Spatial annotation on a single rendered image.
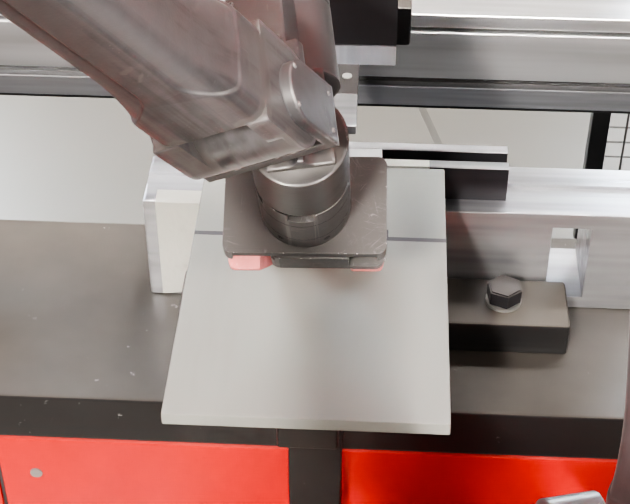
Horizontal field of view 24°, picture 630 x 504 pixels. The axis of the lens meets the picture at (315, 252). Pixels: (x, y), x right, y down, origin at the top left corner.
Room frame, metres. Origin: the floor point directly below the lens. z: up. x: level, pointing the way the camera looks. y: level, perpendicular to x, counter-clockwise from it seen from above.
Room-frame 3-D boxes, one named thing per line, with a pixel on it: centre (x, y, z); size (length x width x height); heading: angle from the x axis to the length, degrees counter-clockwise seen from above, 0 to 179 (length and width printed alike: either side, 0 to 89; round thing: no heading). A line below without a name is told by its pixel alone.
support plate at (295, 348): (0.75, 0.00, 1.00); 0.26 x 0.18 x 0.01; 177
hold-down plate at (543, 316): (0.84, -0.05, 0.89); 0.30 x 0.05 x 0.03; 87
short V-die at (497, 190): (0.90, -0.05, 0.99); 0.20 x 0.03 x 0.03; 87
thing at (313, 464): (0.71, 0.00, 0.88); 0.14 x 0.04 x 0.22; 177
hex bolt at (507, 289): (0.84, -0.15, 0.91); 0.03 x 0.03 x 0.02
